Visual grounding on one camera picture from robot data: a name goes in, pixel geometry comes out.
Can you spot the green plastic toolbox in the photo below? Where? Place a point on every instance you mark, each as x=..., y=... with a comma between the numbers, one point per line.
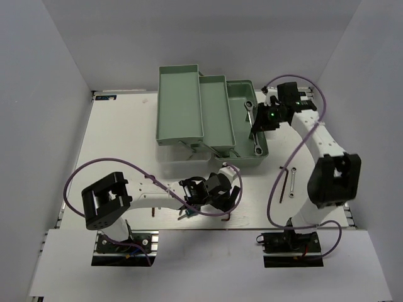
x=202, y=117

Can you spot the middle hex key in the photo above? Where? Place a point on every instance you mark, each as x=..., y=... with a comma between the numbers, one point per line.
x=227, y=218

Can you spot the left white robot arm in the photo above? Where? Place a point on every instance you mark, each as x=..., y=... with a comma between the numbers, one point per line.
x=106, y=200

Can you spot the small combination wrench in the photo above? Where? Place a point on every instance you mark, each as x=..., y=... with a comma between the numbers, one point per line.
x=292, y=182

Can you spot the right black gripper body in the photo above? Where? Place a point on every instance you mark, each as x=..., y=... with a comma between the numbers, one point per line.
x=270, y=116

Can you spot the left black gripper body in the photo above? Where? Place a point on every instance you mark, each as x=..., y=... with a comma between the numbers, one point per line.
x=223, y=202

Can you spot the right red hex key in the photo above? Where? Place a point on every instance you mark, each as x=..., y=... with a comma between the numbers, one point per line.
x=284, y=184

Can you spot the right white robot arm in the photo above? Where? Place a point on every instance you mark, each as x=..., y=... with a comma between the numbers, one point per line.
x=334, y=179

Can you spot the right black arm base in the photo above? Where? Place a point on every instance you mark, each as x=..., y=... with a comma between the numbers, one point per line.
x=288, y=249

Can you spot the left blue corner label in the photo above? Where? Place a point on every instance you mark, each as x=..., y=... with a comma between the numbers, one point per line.
x=105, y=97

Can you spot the large ratchet wrench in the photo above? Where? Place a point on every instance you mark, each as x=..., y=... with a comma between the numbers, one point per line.
x=258, y=151

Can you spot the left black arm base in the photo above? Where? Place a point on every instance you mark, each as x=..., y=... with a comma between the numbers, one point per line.
x=109, y=254

